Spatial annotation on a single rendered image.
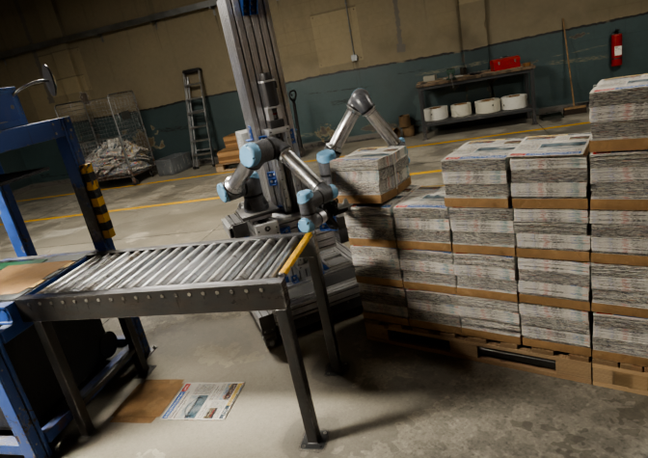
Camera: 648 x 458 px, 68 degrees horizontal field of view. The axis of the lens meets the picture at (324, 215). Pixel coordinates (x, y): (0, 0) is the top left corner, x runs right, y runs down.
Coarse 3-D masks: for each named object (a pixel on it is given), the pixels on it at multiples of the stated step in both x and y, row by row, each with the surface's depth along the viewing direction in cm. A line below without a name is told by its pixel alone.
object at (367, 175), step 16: (336, 160) 249; (352, 160) 243; (368, 160) 238; (384, 160) 242; (336, 176) 251; (352, 176) 246; (368, 176) 241; (384, 176) 243; (352, 192) 248; (368, 192) 243; (384, 192) 243
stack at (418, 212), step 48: (432, 192) 251; (432, 240) 234; (480, 240) 220; (528, 240) 207; (576, 240) 196; (384, 288) 262; (480, 288) 229; (528, 288) 215; (576, 288) 203; (384, 336) 273; (432, 336) 254; (528, 336) 224; (576, 336) 211
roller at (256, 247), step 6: (258, 240) 239; (252, 246) 233; (258, 246) 235; (246, 252) 227; (252, 252) 227; (240, 258) 220; (246, 258) 221; (234, 264) 215; (240, 264) 215; (246, 264) 218; (234, 270) 209; (240, 270) 212; (228, 276) 204; (234, 276) 207
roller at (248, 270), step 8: (272, 240) 237; (264, 248) 228; (272, 248) 233; (256, 256) 219; (264, 256) 223; (248, 264) 211; (256, 264) 214; (240, 272) 205; (248, 272) 206; (240, 280) 199
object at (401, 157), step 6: (360, 150) 270; (366, 150) 267; (372, 150) 265; (378, 150) 262; (384, 150) 259; (390, 150) 257; (396, 150) 254; (402, 150) 260; (396, 156) 254; (402, 156) 259; (396, 162) 254; (402, 162) 260; (408, 162) 266; (396, 168) 254; (402, 168) 260; (408, 168) 267; (402, 174) 261; (408, 174) 267; (402, 180) 261
